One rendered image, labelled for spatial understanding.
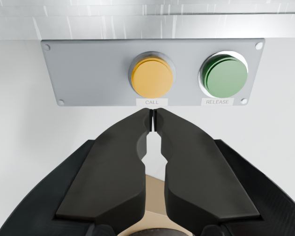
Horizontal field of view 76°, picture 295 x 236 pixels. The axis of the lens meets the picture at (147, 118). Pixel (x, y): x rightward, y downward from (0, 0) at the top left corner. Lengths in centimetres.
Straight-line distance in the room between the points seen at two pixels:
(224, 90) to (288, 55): 17
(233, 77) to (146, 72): 8
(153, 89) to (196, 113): 16
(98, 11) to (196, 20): 9
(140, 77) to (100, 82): 4
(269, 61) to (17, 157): 48
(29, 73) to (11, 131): 13
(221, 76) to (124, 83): 9
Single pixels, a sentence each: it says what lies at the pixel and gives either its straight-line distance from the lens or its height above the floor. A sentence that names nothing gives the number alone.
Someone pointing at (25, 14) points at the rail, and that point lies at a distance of 22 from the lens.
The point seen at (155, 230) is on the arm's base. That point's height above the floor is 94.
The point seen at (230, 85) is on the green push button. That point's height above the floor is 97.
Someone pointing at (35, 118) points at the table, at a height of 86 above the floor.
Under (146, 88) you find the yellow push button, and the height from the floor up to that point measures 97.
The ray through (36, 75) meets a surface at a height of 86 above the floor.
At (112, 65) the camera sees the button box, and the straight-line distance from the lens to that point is 19.
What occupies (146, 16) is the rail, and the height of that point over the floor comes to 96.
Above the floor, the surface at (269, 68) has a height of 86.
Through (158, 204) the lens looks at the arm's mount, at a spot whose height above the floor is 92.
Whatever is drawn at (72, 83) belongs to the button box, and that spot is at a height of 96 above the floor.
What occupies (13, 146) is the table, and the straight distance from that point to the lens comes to 45.
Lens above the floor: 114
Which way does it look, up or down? 60 degrees down
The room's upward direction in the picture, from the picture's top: 179 degrees counter-clockwise
